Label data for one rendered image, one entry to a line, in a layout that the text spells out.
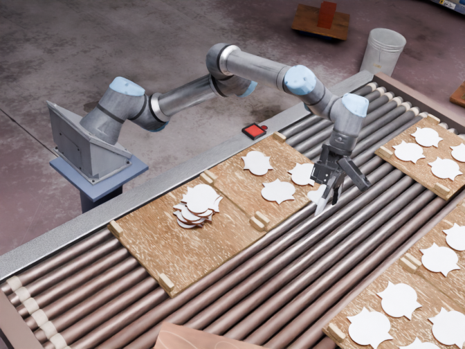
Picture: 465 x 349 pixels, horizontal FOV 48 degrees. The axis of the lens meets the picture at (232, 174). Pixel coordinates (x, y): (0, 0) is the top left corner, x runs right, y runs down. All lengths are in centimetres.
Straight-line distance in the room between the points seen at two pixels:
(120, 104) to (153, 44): 268
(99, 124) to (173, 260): 57
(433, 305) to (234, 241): 67
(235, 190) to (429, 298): 75
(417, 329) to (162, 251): 83
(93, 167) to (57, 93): 209
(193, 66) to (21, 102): 135
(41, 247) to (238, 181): 73
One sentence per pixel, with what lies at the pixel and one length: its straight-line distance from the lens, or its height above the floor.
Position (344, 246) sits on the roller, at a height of 92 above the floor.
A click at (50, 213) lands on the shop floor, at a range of 314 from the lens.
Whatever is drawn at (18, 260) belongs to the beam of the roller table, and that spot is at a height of 91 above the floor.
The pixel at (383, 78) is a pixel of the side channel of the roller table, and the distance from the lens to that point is 276.
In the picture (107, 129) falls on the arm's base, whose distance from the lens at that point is 195.
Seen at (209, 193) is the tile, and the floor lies 102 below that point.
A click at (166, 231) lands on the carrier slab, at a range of 178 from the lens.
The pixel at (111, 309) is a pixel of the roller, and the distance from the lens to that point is 163.
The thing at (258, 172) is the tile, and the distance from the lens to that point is 201.
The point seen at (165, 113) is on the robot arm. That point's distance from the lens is 200.
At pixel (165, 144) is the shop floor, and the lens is 355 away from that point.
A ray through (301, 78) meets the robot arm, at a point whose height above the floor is 154.
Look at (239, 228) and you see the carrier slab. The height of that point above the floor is 94.
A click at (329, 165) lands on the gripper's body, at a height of 130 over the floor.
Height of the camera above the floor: 230
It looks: 43 degrees down
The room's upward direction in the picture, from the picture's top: 9 degrees clockwise
